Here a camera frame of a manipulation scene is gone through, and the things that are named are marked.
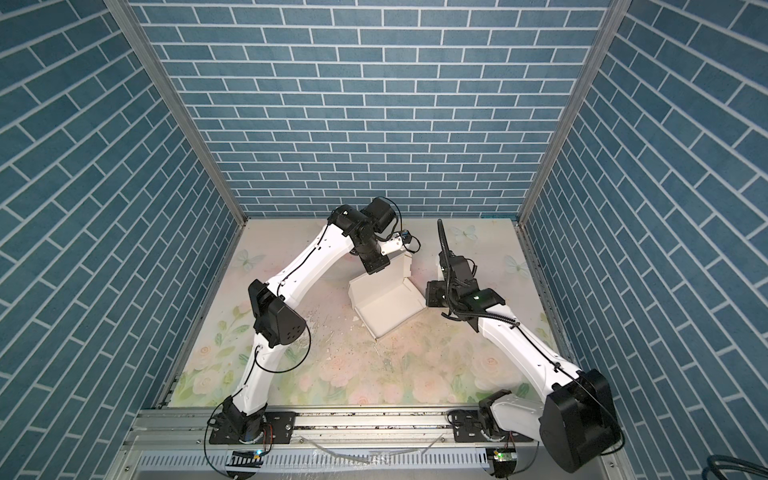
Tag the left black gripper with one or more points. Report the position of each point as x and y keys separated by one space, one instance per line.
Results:
x=382 y=263

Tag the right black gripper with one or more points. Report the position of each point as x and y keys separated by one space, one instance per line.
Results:
x=432 y=288

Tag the white paper box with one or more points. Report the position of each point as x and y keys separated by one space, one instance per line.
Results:
x=387 y=299

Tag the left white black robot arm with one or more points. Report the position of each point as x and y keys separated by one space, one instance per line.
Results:
x=277 y=324

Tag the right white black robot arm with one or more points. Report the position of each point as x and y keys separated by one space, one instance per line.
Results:
x=574 y=416

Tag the right circuit board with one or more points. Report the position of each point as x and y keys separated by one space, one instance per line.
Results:
x=502 y=461

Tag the circuit board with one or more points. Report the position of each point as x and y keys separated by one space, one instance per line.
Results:
x=502 y=461
x=243 y=460

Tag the left circuit board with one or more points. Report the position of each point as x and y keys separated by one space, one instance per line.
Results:
x=243 y=460

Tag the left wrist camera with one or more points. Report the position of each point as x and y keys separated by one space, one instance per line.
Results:
x=400 y=241

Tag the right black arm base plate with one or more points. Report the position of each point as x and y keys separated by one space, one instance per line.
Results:
x=473 y=425

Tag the aluminium front rail frame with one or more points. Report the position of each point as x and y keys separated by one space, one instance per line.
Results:
x=171 y=444

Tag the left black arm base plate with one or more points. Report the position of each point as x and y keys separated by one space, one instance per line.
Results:
x=267 y=428

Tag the right aluminium corner post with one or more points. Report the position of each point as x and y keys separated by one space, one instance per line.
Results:
x=607 y=31

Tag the aluminium corner post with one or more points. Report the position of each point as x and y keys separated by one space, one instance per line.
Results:
x=607 y=31
x=129 y=25

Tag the left aluminium corner post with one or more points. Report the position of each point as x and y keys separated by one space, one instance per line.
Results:
x=129 y=25

